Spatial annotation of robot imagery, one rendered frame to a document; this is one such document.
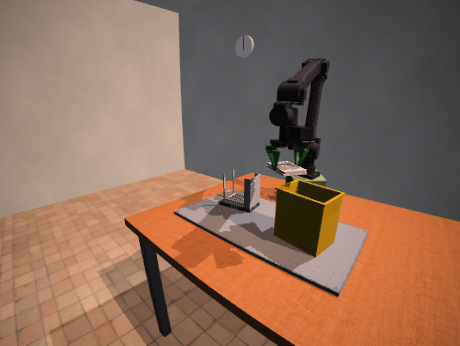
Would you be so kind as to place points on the white well plate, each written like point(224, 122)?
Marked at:
point(288, 169)

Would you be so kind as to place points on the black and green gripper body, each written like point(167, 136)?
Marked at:
point(290, 145)

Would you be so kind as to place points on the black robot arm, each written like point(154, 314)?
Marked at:
point(293, 90)

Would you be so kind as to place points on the yellow open-top bin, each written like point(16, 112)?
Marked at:
point(308, 224)

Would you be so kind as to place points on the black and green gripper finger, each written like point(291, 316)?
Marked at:
point(296, 154)
point(275, 154)

